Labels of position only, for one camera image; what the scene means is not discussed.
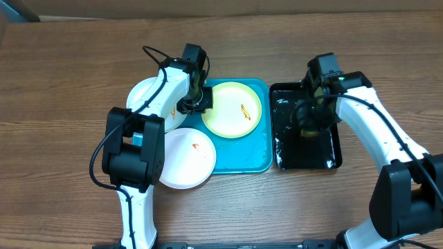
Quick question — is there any green and yellow sponge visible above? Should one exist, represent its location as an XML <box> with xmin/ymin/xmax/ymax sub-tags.
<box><xmin>300</xmin><ymin>127</ymin><xmax>321</xmax><ymax>138</ymax></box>

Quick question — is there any light green plate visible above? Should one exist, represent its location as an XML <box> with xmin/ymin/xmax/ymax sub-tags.
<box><xmin>201</xmin><ymin>82</ymin><xmax>262</xmax><ymax>138</ymax></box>

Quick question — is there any white plate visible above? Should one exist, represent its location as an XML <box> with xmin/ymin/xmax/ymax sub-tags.
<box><xmin>160</xmin><ymin>128</ymin><xmax>217</xmax><ymax>190</ymax></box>
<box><xmin>126</xmin><ymin>77</ymin><xmax>187</xmax><ymax>132</ymax></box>

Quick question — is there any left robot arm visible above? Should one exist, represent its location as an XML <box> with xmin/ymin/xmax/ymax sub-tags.
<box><xmin>92</xmin><ymin>55</ymin><xmax>213</xmax><ymax>248</ymax></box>

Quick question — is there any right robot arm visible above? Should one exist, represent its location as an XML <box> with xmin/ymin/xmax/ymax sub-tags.
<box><xmin>293</xmin><ymin>72</ymin><xmax>442</xmax><ymax>248</ymax></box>

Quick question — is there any black rectangular tray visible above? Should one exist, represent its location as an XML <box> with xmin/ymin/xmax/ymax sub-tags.
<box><xmin>269</xmin><ymin>82</ymin><xmax>343</xmax><ymax>170</ymax></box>

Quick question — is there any teal plastic tray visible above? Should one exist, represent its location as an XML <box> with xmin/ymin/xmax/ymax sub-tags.
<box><xmin>131</xmin><ymin>78</ymin><xmax>274</xmax><ymax>176</ymax></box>

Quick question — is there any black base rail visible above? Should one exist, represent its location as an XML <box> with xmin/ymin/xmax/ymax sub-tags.
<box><xmin>91</xmin><ymin>238</ymin><xmax>347</xmax><ymax>249</ymax></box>

